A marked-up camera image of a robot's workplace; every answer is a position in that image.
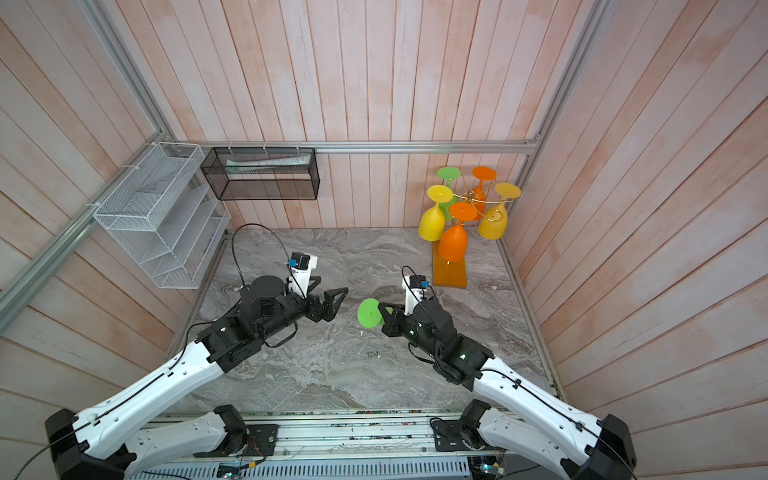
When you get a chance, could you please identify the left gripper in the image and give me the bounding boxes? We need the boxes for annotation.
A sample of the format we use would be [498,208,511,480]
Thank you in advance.
[257,275,348,340]

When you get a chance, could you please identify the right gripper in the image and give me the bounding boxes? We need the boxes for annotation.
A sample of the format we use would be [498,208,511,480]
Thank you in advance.
[379,299,441,361]

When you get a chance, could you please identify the green wine glass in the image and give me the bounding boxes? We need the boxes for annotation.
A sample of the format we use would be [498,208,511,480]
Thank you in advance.
[437,166,461,222]
[357,298,394,329]

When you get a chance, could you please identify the orange wine glass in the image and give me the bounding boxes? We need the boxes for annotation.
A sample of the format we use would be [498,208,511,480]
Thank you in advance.
[467,166,497,220]
[438,202,477,262]

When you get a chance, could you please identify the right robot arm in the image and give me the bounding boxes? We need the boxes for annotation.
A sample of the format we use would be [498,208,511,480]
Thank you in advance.
[375,299,637,479]

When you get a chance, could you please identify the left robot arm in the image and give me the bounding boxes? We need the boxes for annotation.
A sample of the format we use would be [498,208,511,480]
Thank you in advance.
[45,275,348,479]

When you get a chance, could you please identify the orange wooden rack base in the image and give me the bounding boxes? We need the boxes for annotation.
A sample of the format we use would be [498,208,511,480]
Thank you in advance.
[432,241,468,289]

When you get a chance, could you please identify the left yellow wine glass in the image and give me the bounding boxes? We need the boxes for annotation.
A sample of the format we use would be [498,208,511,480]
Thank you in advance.
[418,185,453,242]

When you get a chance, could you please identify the yellow wine glass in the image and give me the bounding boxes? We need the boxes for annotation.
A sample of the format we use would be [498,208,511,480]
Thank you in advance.
[418,185,453,242]
[478,183,522,240]

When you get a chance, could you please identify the right yellow wine glass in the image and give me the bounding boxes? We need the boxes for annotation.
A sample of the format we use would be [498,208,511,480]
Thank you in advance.
[478,183,522,240]

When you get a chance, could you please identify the white mesh shelf organizer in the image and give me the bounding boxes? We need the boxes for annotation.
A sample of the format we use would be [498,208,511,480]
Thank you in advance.
[94,143,230,290]

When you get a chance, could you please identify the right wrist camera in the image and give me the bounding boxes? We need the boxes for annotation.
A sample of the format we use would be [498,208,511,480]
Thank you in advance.
[402,274,429,315]

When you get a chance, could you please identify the right camera cable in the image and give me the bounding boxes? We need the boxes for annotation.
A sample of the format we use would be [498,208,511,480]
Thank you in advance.
[400,265,433,301]

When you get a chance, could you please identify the camera cable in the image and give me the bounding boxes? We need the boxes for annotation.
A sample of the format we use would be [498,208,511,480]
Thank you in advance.
[400,265,433,301]
[230,223,295,289]

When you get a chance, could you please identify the left camera cable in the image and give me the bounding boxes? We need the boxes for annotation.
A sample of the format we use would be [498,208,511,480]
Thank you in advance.
[230,223,295,289]

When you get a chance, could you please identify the aluminium mounting rail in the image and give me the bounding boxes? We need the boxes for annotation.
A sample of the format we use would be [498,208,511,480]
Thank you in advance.
[134,410,604,466]

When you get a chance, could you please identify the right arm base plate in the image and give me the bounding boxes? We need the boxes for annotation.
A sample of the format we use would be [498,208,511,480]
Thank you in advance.
[429,417,505,453]

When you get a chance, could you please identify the black mesh wall basket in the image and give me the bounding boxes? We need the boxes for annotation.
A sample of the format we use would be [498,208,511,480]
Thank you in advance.
[201,146,321,201]

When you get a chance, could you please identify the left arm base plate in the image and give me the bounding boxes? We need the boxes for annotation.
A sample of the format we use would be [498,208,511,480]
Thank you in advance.
[193,424,279,458]

